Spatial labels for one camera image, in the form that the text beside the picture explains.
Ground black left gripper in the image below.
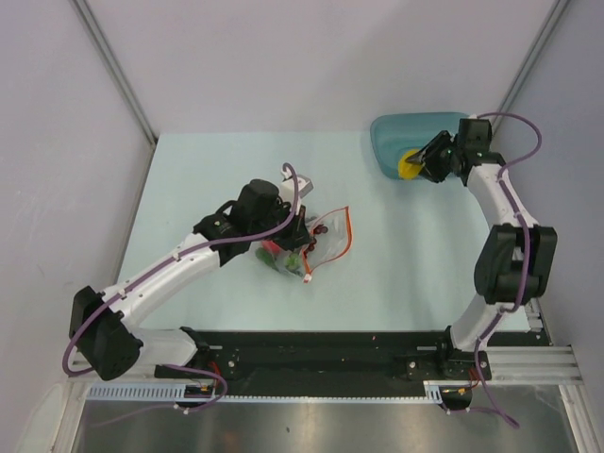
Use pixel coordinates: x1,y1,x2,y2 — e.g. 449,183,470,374
250,199,312,252

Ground yellow fake lemon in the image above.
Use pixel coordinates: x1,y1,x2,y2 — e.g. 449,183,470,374
397,148,424,180

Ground clear zip top bag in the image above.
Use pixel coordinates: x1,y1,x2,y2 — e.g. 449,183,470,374
255,206,353,283

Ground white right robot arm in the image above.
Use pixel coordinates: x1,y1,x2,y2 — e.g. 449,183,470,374
397,130,558,378

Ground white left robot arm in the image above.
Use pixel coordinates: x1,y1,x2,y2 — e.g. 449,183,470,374
62,176,313,381

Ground dark fake grapes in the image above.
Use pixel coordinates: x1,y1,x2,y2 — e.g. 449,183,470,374
307,225,328,252

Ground green fake vegetable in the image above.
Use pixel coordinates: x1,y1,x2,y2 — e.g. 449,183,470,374
255,248,305,277

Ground red fake tomato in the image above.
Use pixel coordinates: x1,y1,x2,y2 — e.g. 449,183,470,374
261,241,280,254

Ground teal plastic tub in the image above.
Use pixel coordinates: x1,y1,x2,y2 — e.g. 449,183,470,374
370,111,469,179

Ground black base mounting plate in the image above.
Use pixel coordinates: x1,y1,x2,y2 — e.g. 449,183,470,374
153,327,551,402

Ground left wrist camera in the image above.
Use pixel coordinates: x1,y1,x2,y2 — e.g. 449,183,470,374
278,173,314,201

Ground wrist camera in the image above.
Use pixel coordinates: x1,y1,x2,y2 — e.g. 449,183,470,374
456,118,493,154
278,173,314,201

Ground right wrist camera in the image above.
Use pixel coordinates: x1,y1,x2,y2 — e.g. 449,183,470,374
456,118,493,154

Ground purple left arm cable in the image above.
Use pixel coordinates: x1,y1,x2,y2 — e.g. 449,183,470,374
60,162,306,426

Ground aluminium frame post right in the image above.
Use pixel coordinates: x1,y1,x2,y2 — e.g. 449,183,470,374
494,1,572,112

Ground aluminium frame post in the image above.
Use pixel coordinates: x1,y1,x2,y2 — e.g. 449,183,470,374
69,0,159,150
494,1,572,112

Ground white slotted cable duct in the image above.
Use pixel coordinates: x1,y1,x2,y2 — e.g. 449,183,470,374
87,382,472,404

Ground aluminium frame post left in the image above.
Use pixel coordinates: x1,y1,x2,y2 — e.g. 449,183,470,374
69,0,159,150

